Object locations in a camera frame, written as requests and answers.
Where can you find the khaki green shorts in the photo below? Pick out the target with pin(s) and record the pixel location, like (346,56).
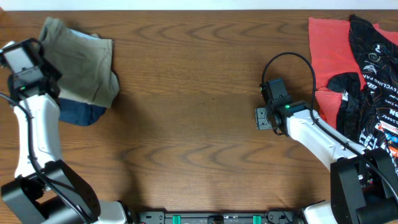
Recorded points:
(84,61)

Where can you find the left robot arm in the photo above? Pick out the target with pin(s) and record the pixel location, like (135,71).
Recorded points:
(45,188)

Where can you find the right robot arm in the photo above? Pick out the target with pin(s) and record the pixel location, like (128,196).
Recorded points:
(363,181)

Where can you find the folded navy blue garment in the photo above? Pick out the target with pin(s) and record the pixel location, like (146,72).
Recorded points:
(81,114)

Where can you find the red orange t-shirt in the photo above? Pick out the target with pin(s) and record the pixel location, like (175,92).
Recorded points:
(331,55)

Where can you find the black printed cycling jersey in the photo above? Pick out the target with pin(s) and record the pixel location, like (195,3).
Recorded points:
(368,111)

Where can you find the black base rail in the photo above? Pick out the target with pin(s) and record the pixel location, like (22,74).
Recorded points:
(274,216)

